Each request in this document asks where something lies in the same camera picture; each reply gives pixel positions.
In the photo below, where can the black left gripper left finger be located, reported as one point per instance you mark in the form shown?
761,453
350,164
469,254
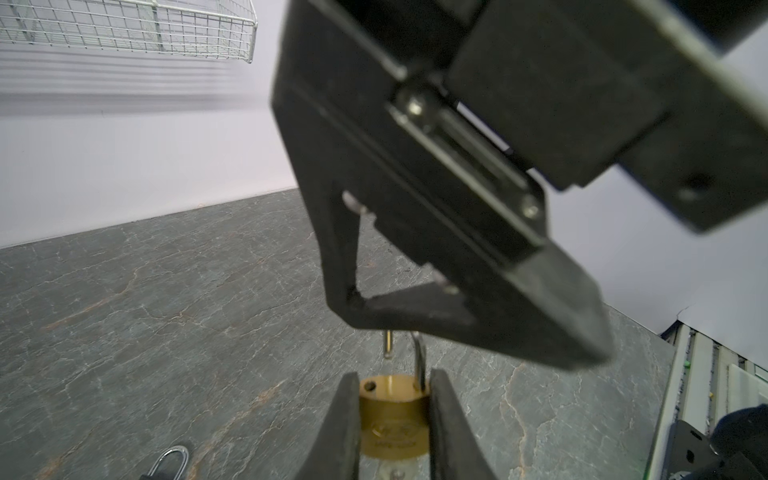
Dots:
335,453

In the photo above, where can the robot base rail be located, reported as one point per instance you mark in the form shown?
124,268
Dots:
708,384

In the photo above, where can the white wire shelf basket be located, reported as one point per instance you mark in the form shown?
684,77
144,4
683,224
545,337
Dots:
204,29

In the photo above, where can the small silver key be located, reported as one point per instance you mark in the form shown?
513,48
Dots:
398,469

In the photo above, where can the brass padlock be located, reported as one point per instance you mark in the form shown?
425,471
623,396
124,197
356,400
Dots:
394,411

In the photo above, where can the black padlock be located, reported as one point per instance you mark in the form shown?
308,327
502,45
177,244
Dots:
171,464

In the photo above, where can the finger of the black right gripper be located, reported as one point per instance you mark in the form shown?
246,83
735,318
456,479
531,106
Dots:
575,87
369,128

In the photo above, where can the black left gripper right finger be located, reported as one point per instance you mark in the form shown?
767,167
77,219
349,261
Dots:
454,451

